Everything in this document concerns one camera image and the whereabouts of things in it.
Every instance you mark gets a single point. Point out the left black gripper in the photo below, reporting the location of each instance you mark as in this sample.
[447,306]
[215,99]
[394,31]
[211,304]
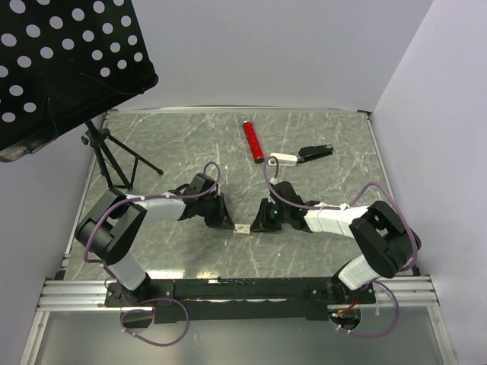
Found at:
[222,218]

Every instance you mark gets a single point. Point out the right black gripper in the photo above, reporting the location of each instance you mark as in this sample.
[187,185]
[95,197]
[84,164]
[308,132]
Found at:
[262,223]

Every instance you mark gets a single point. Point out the red cylindrical tube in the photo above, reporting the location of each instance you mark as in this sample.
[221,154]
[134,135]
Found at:
[252,140]

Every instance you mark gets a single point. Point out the black tripod stand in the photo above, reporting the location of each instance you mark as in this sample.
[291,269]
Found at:
[97,140]

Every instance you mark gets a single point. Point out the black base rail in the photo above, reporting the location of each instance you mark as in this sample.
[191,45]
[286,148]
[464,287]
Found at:
[174,300]

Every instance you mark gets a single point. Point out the black stapler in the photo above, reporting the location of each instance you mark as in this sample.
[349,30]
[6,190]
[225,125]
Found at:
[309,153]

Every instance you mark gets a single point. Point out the black perforated music stand desk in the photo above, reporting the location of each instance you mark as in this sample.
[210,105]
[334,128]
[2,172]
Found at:
[64,63]

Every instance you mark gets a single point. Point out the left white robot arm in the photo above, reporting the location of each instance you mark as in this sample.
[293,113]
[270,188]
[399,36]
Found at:
[109,229]

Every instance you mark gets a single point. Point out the white staple box sleeve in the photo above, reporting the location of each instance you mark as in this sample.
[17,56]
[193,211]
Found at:
[242,229]

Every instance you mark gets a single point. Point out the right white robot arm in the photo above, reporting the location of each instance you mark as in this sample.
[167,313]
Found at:
[386,245]

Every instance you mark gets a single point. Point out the aluminium frame rail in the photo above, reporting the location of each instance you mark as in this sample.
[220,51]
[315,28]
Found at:
[72,296]

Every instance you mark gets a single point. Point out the white stapler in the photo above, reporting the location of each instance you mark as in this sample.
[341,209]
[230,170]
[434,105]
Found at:
[286,160]

